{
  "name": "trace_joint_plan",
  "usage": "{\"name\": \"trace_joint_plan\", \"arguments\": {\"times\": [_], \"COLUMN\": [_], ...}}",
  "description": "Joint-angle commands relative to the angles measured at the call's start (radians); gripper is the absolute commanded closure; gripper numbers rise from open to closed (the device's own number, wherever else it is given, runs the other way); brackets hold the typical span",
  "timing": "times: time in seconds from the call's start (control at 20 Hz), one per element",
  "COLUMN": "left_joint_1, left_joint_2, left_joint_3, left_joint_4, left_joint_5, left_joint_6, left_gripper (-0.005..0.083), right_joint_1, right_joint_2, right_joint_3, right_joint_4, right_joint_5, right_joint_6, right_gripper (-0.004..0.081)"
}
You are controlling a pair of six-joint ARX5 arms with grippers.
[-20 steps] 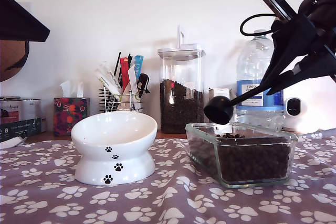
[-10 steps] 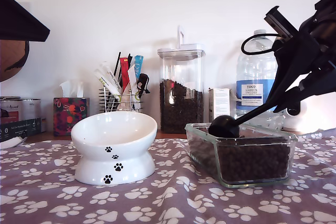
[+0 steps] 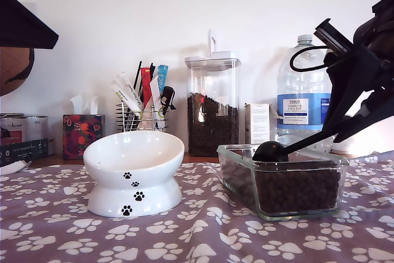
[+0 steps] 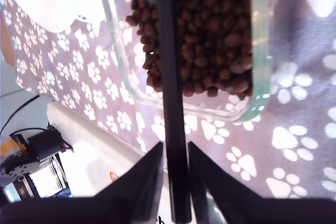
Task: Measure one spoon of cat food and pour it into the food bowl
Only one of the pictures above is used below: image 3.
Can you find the white tissue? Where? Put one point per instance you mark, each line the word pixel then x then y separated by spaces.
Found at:
pixel 83 104

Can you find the dark cardboard tray box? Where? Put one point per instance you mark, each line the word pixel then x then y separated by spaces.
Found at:
pixel 21 152

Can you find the small white round camera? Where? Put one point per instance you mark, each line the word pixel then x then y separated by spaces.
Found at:
pixel 340 149

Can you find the thin black stick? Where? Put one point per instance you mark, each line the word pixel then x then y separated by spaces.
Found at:
pixel 137 75

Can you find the grey paw print table mat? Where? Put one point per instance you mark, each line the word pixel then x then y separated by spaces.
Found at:
pixel 197 238

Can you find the rectangular glass food container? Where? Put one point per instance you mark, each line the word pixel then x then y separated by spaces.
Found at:
pixel 237 183

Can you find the plain white sachet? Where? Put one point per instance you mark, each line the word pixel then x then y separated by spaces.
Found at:
pixel 154 93

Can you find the brown cat food kibble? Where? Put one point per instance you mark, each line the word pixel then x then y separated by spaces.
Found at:
pixel 212 133
pixel 295 189

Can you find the blue sachet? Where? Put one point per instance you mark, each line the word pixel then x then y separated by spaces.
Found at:
pixel 163 76

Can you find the silver tin red label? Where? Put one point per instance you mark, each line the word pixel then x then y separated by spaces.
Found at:
pixel 12 127

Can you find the black clip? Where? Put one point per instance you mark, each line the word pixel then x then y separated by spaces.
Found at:
pixel 167 96

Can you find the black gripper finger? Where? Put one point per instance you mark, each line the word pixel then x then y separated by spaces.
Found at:
pixel 351 84
pixel 18 22
pixel 375 109

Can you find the white printed carton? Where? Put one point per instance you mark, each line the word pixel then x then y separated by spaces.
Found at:
pixel 258 121

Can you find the large blue label water bottle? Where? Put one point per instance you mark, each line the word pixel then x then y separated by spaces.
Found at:
pixel 292 109

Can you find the red sachet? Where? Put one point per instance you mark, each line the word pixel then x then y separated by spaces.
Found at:
pixel 145 84

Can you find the black plastic measuring spoon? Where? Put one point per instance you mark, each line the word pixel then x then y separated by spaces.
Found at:
pixel 271 152

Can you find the floral tissue box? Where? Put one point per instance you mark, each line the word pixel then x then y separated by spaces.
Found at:
pixel 80 136

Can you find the round brown wooden board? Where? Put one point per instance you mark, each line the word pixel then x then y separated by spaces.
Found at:
pixel 15 69

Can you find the small white dish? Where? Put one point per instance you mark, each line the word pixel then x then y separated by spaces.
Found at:
pixel 12 168

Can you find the silver tin white label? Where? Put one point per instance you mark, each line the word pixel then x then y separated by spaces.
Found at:
pixel 37 127

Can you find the tall clear kibble storage jar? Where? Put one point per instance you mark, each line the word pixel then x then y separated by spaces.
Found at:
pixel 212 78

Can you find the white sachet green print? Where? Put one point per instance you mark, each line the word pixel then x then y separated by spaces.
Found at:
pixel 124 79
pixel 127 96

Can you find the white paw print cat bowl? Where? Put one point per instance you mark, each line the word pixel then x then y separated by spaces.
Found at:
pixel 132 152

